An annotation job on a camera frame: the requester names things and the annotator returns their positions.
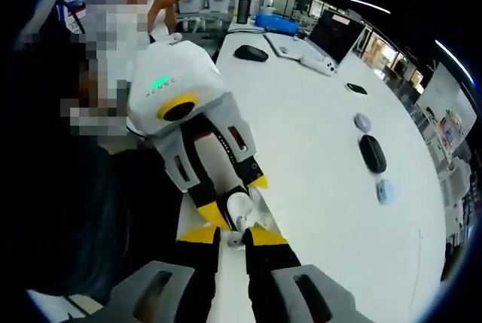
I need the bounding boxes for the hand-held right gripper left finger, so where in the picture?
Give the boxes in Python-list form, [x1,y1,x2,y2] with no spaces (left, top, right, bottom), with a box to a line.
[108,226,222,323]

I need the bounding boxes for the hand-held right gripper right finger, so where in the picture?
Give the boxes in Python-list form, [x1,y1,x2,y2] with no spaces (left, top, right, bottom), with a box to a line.
[243,226,377,323]

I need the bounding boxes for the white earbud case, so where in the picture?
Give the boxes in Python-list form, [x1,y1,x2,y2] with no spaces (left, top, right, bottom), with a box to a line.
[225,230,246,251]

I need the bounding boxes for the black cartoon-eyed earbud case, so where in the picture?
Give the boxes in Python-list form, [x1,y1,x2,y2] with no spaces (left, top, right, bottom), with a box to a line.
[224,186,282,233]

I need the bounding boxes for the lilac earbud case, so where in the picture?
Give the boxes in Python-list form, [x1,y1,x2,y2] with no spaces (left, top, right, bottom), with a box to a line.
[352,111,373,132]

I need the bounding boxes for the large black earbud case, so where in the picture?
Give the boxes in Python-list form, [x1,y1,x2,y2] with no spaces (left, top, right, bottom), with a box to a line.
[358,134,388,174]

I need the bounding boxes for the light blue earbud case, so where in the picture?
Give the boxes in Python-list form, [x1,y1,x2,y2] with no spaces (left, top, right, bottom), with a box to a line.
[375,178,395,206]

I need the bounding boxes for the black computer mouse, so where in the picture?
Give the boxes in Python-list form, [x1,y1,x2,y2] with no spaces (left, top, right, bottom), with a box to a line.
[233,44,269,62]

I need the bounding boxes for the white table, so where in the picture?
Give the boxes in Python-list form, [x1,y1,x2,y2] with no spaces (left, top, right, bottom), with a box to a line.
[175,29,447,323]

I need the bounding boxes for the black bottle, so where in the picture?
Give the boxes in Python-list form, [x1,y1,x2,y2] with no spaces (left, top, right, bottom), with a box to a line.
[236,0,252,25]

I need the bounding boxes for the white notebook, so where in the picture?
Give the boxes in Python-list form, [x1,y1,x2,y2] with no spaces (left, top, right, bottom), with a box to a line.
[263,32,313,59]

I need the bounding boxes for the white game controller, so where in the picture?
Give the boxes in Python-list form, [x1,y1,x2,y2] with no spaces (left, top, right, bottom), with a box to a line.
[300,54,338,77]

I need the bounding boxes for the person's dark clothed body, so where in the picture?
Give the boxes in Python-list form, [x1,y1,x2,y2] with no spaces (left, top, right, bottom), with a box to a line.
[11,32,182,301]

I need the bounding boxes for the blue zip pouch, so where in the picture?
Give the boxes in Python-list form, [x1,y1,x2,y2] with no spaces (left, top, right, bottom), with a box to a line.
[255,13,300,36]

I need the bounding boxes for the small black oval device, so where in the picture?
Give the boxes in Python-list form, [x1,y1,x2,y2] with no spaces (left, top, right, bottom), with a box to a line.
[345,81,368,95]

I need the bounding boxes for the silver laptop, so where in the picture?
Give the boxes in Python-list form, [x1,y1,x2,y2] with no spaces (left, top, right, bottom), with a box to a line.
[307,9,368,66]

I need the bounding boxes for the shelf with colourful items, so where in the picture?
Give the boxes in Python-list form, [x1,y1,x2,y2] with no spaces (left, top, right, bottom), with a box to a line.
[438,110,470,147]

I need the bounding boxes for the ceiling light strip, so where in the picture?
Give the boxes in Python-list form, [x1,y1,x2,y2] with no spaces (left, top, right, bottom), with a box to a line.
[435,38,476,85]

